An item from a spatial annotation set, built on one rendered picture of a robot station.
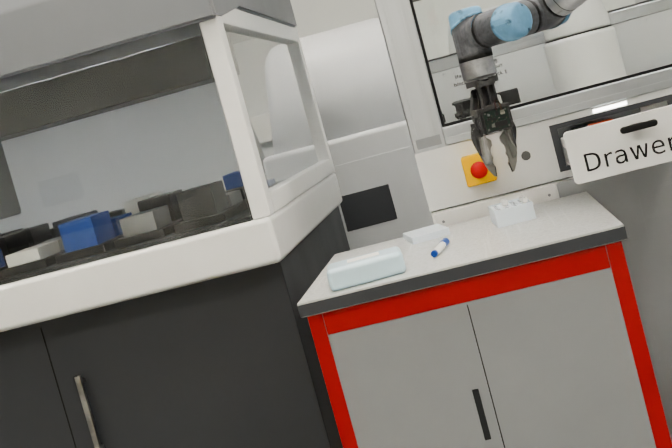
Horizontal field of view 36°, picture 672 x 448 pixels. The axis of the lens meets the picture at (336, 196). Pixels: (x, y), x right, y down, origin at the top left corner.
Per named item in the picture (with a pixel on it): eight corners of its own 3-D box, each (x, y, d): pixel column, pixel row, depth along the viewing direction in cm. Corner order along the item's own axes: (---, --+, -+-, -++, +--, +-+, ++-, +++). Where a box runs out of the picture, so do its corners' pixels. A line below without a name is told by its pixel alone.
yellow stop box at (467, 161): (497, 180, 245) (490, 150, 245) (467, 188, 247) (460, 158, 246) (497, 178, 251) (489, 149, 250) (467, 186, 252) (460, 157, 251)
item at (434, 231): (450, 234, 235) (448, 227, 235) (413, 244, 234) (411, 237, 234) (439, 229, 248) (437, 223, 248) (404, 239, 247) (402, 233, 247)
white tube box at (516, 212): (536, 218, 224) (532, 201, 224) (498, 228, 225) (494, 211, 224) (527, 212, 237) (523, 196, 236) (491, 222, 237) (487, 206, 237)
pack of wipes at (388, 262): (404, 265, 208) (398, 244, 208) (407, 272, 199) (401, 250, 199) (331, 285, 209) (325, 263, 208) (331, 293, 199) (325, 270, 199)
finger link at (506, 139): (516, 172, 225) (499, 133, 224) (511, 171, 230) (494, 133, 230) (529, 167, 225) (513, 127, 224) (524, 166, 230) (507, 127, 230)
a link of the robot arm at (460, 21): (464, 7, 219) (438, 16, 226) (477, 58, 220) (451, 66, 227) (490, 1, 224) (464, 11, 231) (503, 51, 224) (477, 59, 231)
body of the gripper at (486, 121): (481, 137, 222) (467, 82, 221) (475, 137, 231) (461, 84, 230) (516, 128, 222) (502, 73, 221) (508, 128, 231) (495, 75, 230)
